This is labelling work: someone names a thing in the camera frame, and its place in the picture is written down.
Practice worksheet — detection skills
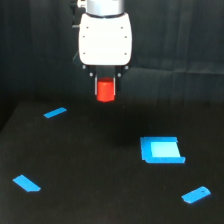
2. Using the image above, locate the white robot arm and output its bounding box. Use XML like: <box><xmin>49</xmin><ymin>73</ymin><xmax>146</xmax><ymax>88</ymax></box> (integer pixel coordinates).
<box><xmin>70</xmin><ymin>0</ymin><xmax>132</xmax><ymax>102</ymax></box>

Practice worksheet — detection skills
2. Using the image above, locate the blue tape strip back left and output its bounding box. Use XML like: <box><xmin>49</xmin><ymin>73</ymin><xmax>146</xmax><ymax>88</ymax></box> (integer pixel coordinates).
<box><xmin>43</xmin><ymin>107</ymin><xmax>67</xmax><ymax>119</ymax></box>

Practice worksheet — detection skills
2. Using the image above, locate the blue tape strip front right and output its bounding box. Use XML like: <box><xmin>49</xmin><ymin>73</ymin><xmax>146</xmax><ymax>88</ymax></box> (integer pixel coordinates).
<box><xmin>181</xmin><ymin>186</ymin><xmax>211</xmax><ymax>204</ymax></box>

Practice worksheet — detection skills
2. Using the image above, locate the blue square tape frame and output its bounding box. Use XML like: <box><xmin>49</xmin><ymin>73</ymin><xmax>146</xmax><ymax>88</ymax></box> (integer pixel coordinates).
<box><xmin>140</xmin><ymin>137</ymin><xmax>185</xmax><ymax>164</ymax></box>

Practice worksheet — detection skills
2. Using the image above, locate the black backdrop curtain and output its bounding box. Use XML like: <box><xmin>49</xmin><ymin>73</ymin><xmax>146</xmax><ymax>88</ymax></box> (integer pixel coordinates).
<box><xmin>0</xmin><ymin>0</ymin><xmax>224</xmax><ymax>128</ymax></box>

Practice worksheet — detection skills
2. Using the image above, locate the blue tape strip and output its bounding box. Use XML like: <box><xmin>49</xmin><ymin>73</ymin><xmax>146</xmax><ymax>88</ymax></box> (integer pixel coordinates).
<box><xmin>13</xmin><ymin>175</ymin><xmax>41</xmax><ymax>192</ymax></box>
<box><xmin>181</xmin><ymin>186</ymin><xmax>211</xmax><ymax>204</ymax></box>
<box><xmin>43</xmin><ymin>107</ymin><xmax>67</xmax><ymax>119</ymax></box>

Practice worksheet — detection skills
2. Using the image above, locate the red hexagonal block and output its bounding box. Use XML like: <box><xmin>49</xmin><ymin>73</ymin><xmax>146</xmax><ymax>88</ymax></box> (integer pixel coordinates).
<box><xmin>97</xmin><ymin>77</ymin><xmax>115</xmax><ymax>102</ymax></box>

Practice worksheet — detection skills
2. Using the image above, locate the blue tape strip front left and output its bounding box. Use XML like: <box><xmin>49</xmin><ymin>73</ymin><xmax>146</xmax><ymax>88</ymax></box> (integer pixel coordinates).
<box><xmin>13</xmin><ymin>175</ymin><xmax>41</xmax><ymax>192</ymax></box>

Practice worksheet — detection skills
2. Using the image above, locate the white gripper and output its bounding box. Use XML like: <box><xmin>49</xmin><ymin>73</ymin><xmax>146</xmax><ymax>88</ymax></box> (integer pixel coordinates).
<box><xmin>73</xmin><ymin>13</ymin><xmax>132</xmax><ymax>97</ymax></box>

